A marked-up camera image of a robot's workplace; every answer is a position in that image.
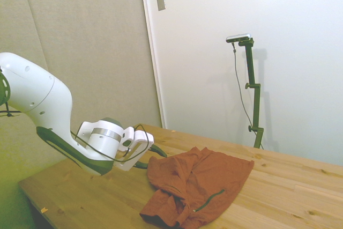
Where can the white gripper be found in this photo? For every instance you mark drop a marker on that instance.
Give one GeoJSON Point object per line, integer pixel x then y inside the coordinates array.
{"type": "Point", "coordinates": [140, 154]}

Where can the dark jointed camera stand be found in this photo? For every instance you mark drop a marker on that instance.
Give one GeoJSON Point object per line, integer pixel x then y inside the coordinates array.
{"type": "Point", "coordinates": [252, 73]}

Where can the grey bar camera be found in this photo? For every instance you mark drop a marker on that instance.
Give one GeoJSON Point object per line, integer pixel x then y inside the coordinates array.
{"type": "Point", "coordinates": [238, 37]}

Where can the small orange tape scrap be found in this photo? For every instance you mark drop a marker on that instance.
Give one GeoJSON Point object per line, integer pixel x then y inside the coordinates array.
{"type": "Point", "coordinates": [44, 209]}

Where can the grey wall switch plate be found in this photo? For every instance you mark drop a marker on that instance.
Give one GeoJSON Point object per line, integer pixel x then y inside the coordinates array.
{"type": "Point", "coordinates": [161, 1]}

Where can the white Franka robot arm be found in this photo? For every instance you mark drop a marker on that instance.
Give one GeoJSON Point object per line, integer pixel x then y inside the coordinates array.
{"type": "Point", "coordinates": [40, 92]}

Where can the rust orange shorts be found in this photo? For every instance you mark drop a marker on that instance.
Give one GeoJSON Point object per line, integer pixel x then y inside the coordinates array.
{"type": "Point", "coordinates": [203, 175]}

